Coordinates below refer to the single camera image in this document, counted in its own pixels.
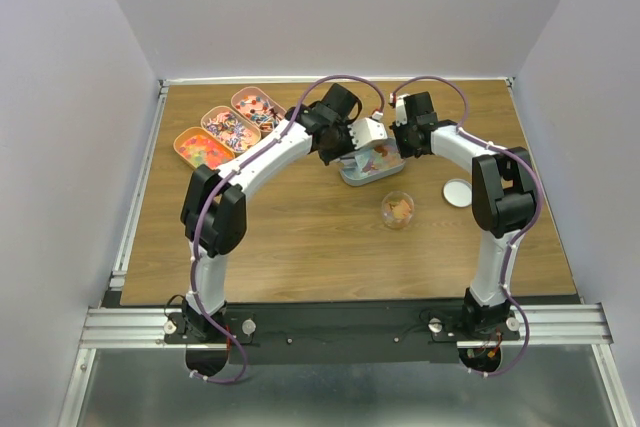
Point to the orange candy tray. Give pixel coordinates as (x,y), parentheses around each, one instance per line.
(196,146)

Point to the clear plastic cup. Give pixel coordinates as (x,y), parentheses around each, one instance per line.
(397,209)

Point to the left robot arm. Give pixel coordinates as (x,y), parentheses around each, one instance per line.
(214,211)

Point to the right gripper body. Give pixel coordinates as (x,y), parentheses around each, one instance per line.
(402,135)

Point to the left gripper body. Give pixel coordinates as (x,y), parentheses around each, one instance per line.
(341,144)

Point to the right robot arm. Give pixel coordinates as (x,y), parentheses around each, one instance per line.
(504,201)

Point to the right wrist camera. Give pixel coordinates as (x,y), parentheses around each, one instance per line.
(399,106)

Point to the grey candy tray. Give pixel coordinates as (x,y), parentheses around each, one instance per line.
(372,164)

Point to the pink candy tray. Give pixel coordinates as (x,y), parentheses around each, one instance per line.
(253,104)

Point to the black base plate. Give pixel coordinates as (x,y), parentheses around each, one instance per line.
(350,332)

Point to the beige candy tray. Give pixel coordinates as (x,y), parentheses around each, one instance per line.
(231,128)

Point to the white round lid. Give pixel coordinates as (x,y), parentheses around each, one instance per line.
(458,193)

